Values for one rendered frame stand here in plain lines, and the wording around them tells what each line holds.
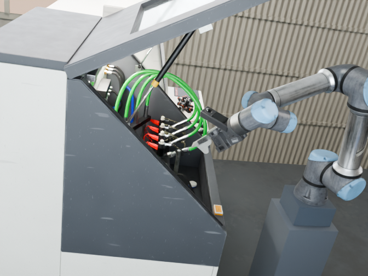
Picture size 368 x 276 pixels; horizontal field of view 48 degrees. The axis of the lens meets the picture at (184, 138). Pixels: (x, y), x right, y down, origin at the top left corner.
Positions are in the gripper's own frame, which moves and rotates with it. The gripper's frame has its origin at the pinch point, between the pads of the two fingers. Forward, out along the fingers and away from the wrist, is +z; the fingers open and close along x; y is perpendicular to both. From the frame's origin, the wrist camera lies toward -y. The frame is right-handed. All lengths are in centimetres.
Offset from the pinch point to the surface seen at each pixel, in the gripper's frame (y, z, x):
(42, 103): -39, 1, -43
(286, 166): 98, 144, 210
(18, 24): -70, 17, -23
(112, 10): -64, 21, 22
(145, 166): -4.6, -1.9, -27.6
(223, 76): -10, 120, 179
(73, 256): 8, 37, -49
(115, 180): -6.5, 7.1, -34.5
